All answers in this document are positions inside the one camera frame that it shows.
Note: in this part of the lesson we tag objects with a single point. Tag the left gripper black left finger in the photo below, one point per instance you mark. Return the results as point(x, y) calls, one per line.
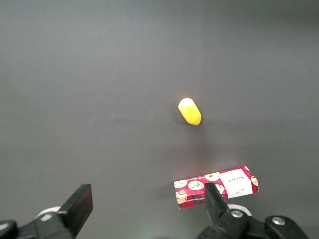
point(74, 206)

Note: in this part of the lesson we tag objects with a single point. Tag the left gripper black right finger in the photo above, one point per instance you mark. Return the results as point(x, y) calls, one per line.
point(215, 209)

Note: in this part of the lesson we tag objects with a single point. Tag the red tartan cookie box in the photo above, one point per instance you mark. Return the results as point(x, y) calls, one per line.
point(236, 181)

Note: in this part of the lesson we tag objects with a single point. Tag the yellow lemon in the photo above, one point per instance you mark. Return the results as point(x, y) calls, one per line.
point(189, 112)

